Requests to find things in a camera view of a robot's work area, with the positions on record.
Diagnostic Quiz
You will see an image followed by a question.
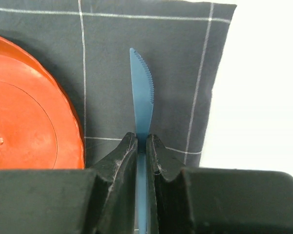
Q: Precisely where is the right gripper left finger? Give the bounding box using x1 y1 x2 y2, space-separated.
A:
0 133 137 234

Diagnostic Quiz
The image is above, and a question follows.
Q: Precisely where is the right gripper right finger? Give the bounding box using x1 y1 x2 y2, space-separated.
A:
146 135 293 234

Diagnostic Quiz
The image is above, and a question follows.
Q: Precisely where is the orange round plate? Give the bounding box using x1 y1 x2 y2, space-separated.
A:
0 37 85 170

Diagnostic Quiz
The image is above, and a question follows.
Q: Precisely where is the blue plastic knife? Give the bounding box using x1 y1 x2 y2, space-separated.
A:
129 48 154 234

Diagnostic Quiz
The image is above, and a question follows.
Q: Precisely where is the dark checked cloth placemat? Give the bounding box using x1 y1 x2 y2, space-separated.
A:
0 0 236 166

